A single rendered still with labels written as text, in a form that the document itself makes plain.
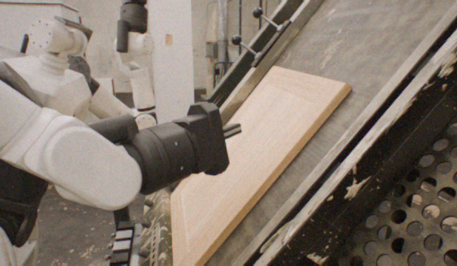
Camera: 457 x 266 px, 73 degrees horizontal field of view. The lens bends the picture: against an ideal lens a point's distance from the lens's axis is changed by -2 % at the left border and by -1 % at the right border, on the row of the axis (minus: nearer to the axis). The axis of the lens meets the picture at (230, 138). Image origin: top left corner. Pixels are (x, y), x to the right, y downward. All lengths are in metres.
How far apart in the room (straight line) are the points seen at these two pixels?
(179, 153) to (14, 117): 0.19
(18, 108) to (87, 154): 0.08
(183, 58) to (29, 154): 4.53
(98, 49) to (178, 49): 4.70
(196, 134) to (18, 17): 3.10
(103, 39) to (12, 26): 5.88
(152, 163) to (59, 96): 0.39
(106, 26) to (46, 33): 8.45
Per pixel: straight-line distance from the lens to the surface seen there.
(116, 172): 0.36
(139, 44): 1.05
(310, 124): 0.65
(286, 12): 1.40
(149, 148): 0.40
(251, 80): 1.11
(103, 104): 1.06
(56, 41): 0.79
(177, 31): 4.82
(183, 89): 4.88
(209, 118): 0.48
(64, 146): 0.34
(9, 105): 0.36
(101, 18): 9.25
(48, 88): 0.74
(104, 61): 9.26
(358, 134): 0.45
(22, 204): 0.92
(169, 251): 0.85
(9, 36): 3.50
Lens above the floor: 1.41
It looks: 18 degrees down
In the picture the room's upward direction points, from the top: straight up
